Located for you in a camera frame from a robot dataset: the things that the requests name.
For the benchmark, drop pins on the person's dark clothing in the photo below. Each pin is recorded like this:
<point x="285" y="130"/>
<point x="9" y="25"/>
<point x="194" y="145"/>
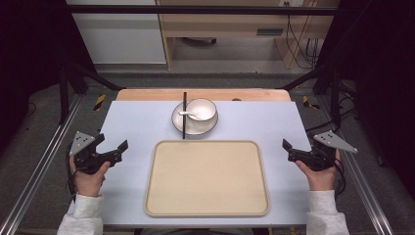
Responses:
<point x="195" y="231"/>

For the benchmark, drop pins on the white ceramic spoon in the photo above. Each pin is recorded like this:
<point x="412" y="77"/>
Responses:
<point x="186" y="113"/>

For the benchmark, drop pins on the yellow black floor tape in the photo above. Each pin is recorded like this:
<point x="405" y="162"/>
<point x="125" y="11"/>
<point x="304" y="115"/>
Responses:
<point x="308" y="103"/>
<point x="99" y="102"/>

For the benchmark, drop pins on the light wooden desk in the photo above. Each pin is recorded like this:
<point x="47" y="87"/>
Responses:
<point x="225" y="23"/>

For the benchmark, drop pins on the black curtain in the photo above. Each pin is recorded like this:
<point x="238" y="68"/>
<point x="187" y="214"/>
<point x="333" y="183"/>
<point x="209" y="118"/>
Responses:
<point x="381" y="65"/>
<point x="29" y="49"/>

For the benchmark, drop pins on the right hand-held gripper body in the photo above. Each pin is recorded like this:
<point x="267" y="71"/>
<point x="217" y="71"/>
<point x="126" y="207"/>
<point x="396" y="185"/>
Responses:
<point x="324" y="151"/>

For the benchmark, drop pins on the white cabinet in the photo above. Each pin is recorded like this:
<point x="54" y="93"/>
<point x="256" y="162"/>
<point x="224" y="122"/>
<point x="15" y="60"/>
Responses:
<point x="120" y="36"/>

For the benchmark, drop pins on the aluminium floor rail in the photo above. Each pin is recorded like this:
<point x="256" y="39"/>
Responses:
<point x="365" y="186"/>
<point x="42" y="160"/>

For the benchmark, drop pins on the white round plate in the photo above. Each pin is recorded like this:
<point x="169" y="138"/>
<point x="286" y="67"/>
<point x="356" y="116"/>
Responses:
<point x="195" y="128"/>

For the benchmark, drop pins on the white bowl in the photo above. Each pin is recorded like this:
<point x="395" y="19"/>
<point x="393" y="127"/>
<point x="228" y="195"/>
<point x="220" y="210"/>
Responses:
<point x="204" y="109"/>

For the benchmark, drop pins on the wooden table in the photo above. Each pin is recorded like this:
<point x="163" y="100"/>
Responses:
<point x="150" y="94"/>

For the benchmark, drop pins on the person's left hand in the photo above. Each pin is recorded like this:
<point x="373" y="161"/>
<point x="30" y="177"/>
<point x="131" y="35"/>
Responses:
<point x="88" y="181"/>

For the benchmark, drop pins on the beige rectangular tray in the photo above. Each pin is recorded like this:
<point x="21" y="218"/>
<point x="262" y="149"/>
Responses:
<point x="206" y="179"/>

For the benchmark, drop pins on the black horizontal frame bar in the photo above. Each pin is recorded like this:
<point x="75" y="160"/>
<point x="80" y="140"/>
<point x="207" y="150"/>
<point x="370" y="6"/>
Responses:
<point x="195" y="9"/>

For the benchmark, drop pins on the black chopsticks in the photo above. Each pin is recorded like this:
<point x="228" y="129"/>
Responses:
<point x="184" y="129"/>

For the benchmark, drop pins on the grey desk label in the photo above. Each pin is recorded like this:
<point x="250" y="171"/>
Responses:
<point x="269" y="32"/>

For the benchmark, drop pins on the person's right hand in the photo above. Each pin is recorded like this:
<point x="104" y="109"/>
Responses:
<point x="321" y="179"/>

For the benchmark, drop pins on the black metal frame strut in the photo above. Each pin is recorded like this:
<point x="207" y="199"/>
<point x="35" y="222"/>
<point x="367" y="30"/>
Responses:
<point x="332" y="84"/>
<point x="76" y="78"/>

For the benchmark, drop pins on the pale blue table mat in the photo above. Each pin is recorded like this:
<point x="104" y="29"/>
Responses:
<point x="137" y="130"/>

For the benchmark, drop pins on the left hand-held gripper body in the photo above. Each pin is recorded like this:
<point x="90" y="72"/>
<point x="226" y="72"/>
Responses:
<point x="85" y="156"/>

